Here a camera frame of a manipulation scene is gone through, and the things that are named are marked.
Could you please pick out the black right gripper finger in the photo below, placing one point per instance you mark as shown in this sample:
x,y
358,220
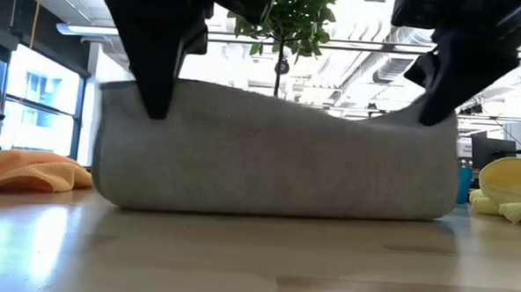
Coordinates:
x,y
466,76

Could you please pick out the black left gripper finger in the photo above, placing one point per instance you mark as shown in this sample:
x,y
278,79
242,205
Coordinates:
x,y
153,71

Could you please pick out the yellow microfiber towel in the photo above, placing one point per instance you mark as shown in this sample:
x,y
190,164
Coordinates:
x,y
510,183

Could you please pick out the grey microfiber towel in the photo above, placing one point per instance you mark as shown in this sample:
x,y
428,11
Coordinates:
x,y
264,164

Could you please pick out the orange microfiber towel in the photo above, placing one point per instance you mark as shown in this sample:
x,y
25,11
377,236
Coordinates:
x,y
26,171

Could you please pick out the long ceiling light bar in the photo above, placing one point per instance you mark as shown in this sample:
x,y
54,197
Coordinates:
x,y
89,29

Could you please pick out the black computer monitor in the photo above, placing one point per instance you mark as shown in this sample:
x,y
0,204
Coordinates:
x,y
491,154

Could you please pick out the blue fabric basket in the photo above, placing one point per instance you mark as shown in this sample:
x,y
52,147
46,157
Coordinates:
x,y
464,185

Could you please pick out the large window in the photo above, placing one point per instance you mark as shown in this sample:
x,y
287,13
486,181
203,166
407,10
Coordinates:
x,y
42,101

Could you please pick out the green leafy potted tree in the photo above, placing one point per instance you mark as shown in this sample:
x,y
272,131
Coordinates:
x,y
292,20

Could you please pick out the silver ventilation duct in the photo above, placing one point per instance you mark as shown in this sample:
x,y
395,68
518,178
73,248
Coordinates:
x,y
396,64

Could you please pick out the black hanging ceiling camera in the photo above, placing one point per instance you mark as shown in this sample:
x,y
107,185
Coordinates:
x,y
282,67

